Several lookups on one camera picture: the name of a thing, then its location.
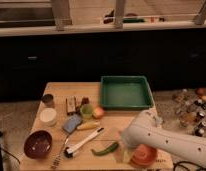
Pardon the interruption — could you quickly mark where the red yellow apple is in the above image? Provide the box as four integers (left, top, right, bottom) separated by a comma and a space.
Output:
93, 107, 104, 119

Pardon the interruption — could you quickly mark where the orange bowl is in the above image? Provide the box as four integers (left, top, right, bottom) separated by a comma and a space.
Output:
130, 144, 158, 168

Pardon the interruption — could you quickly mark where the small dark red item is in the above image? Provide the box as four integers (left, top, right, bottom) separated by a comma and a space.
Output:
81, 97, 89, 105

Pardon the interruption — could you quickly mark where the white round lid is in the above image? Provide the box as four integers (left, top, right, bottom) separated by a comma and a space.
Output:
40, 108, 57, 126

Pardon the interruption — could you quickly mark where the small metal cup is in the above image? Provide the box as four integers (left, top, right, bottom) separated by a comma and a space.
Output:
41, 94, 55, 108

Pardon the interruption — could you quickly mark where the green pepper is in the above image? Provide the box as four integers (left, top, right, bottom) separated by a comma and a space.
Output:
91, 142, 119, 156

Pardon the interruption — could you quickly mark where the white black brush tool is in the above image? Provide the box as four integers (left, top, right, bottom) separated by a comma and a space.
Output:
64, 127, 104, 158

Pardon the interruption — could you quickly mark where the yellow corn cob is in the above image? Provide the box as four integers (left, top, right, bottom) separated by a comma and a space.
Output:
77, 122, 100, 130

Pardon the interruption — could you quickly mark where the spice bottles cluster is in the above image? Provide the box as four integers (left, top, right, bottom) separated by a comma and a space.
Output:
172, 88, 206, 137

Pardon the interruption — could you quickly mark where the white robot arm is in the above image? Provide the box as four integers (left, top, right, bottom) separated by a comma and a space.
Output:
120, 110, 206, 168

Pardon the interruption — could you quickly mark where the green plastic tray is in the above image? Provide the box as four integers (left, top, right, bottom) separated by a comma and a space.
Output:
100, 76, 153, 110

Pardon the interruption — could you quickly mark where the silver fork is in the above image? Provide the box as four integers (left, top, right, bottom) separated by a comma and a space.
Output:
51, 134, 70, 170

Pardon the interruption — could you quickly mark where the small green cup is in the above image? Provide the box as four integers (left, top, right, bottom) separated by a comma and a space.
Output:
80, 104, 93, 119

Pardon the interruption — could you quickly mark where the black cable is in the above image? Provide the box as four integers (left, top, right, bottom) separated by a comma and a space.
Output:
172, 160, 206, 171

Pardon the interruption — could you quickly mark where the dark purple bowl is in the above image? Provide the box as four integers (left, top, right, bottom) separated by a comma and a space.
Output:
24, 130, 52, 159

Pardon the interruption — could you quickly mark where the brown chocolate bar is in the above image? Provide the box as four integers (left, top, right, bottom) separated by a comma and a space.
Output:
66, 96, 76, 115

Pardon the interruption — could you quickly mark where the blue sponge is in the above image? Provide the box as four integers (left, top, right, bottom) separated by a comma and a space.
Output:
63, 114, 82, 134

